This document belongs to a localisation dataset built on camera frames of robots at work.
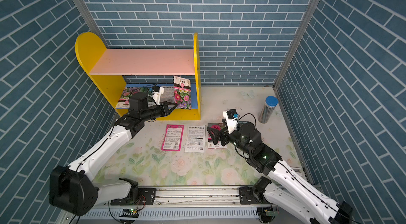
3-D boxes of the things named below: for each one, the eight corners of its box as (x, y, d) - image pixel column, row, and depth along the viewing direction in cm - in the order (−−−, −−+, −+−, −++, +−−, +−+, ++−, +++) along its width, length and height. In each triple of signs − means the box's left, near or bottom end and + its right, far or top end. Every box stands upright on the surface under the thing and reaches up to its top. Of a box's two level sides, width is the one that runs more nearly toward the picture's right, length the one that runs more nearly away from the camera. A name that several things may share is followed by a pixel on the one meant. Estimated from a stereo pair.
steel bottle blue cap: (258, 124, 103) (267, 105, 87) (256, 115, 108) (264, 95, 92) (269, 124, 103) (280, 106, 87) (266, 115, 108) (276, 95, 92)
